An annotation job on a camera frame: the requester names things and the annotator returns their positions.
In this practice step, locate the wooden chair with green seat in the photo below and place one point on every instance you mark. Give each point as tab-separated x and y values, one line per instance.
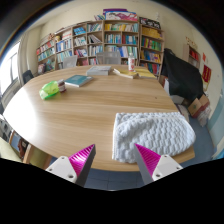
13	150

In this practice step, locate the grey mesh chair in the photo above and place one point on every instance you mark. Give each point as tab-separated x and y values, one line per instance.
70	62
108	58

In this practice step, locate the white box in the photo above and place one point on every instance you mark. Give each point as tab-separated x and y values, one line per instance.
175	98

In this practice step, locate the white knitted towel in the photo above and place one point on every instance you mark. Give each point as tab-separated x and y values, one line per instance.
153	133

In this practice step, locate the window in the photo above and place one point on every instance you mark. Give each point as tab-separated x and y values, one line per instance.
8	70

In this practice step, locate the white bottle with red label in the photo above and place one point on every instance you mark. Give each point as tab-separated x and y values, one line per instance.
131	63

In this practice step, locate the black cloth cover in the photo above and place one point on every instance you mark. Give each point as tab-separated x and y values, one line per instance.
183	75

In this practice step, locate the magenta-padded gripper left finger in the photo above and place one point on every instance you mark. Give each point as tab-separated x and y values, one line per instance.
63	166

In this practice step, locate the teal book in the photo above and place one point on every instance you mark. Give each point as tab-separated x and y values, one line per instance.
78	80

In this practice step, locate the wooden bookshelf unit with books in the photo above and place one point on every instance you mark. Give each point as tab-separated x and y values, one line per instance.
113	40

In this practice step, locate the small dark jar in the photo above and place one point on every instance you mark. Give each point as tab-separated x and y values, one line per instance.
61	86

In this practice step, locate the cardboard box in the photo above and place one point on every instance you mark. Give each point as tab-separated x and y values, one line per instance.
196	106

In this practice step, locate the yellow folder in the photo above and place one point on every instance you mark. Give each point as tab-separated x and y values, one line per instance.
145	73

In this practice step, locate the green plastic bag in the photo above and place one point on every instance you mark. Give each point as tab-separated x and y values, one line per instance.
49	90

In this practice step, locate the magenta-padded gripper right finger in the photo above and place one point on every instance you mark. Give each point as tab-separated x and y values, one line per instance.
163	165

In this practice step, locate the black office chair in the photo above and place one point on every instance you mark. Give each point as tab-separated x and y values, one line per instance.
27	76

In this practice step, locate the red hanging decoration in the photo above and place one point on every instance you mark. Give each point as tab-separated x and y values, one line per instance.
206	73

